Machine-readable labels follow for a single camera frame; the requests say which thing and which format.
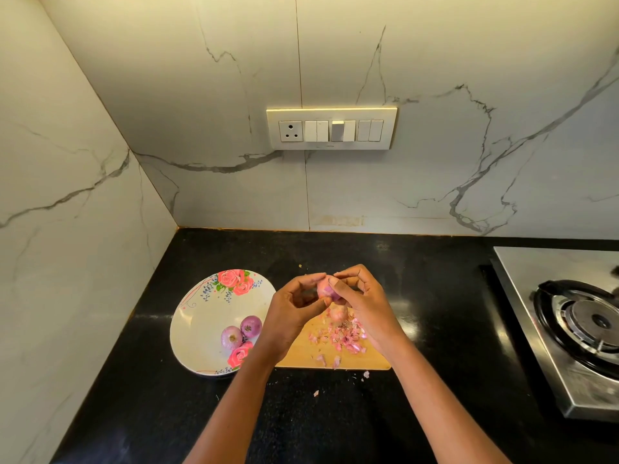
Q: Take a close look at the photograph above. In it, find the person's right hand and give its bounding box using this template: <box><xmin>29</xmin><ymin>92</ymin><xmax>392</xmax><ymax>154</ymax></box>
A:
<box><xmin>329</xmin><ymin>264</ymin><xmax>409</xmax><ymax>352</ymax></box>

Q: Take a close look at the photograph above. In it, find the person's left forearm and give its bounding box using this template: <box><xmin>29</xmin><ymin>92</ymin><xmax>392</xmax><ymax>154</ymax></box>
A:
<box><xmin>184</xmin><ymin>349</ymin><xmax>290</xmax><ymax>464</ymax></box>

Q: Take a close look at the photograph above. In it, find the pile of onion peels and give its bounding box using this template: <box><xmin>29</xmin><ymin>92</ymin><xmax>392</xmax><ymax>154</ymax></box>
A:
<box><xmin>308</xmin><ymin>318</ymin><xmax>371</xmax><ymax>397</ymax></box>

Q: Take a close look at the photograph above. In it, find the person's right forearm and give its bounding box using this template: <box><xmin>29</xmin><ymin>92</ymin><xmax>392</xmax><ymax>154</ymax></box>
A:
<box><xmin>379</xmin><ymin>333</ymin><xmax>512</xmax><ymax>464</ymax></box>

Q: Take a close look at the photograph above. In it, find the white floral plate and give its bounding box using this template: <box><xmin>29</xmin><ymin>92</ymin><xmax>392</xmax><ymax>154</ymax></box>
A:
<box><xmin>169</xmin><ymin>268</ymin><xmax>277</xmax><ymax>376</ymax></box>

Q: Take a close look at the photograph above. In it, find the wooden cutting board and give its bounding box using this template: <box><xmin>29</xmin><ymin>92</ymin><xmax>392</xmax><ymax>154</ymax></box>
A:
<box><xmin>275</xmin><ymin>304</ymin><xmax>393</xmax><ymax>371</ymax></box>

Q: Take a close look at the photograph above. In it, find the black stone countertop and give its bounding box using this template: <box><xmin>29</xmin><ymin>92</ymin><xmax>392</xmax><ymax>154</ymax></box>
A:
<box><xmin>48</xmin><ymin>227</ymin><xmax>619</xmax><ymax>464</ymax></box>

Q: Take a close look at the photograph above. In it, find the black stove burner grate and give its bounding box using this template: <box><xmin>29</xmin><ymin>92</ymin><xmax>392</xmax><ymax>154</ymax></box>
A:
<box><xmin>534</xmin><ymin>279</ymin><xmax>619</xmax><ymax>381</ymax></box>

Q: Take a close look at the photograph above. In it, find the stainless steel gas stove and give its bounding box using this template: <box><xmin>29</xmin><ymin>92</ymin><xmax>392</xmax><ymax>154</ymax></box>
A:
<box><xmin>490</xmin><ymin>246</ymin><xmax>619</xmax><ymax>422</ymax></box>

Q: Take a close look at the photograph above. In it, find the person's left hand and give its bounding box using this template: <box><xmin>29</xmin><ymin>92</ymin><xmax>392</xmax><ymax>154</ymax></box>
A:
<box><xmin>254</xmin><ymin>272</ymin><xmax>332</xmax><ymax>365</ymax></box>

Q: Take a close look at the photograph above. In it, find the white wall switch panel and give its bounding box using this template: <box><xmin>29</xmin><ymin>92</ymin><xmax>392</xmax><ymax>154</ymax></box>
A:
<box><xmin>266</xmin><ymin>106</ymin><xmax>398</xmax><ymax>151</ymax></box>

